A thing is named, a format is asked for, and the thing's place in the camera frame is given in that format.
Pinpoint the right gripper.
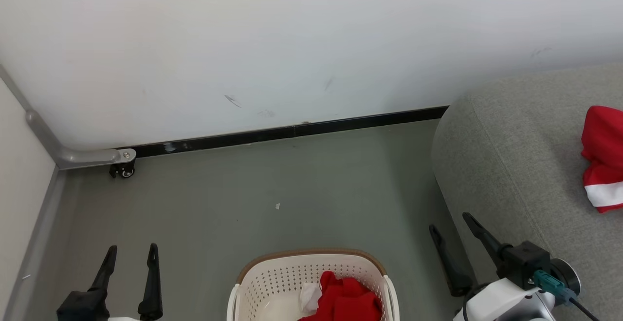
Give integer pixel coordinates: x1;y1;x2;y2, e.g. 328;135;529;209
428;212;556;321

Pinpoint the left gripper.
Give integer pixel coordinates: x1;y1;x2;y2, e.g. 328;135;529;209
89;243;164;321

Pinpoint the red garment with striped cuff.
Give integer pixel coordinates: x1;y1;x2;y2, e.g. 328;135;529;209
298;270;384;321

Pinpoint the red garment with white band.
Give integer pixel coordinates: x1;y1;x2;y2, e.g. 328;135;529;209
580;105;623;213

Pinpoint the grey fabric sofa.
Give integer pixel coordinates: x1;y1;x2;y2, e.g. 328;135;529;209
431;63;623;321

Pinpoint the black caster wheel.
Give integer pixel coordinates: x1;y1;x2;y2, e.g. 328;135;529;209
109;163;136;179

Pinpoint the grey partition leg with caster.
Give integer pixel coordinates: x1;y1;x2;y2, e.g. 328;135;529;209
0;63;137;170

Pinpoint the cream perforated laundry basket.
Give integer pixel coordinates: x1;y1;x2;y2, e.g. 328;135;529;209
226;248;401;321

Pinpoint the white cloth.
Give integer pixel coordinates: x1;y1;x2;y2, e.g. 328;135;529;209
298;282;324;318

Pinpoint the black baseboard strip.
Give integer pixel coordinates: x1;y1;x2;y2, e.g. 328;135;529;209
117;106;449;159

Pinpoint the black cable with teal connector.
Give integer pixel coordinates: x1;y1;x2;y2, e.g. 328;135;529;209
533;270;602;321

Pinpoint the grey partition bottom rail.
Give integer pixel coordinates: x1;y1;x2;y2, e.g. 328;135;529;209
2;168;66;321

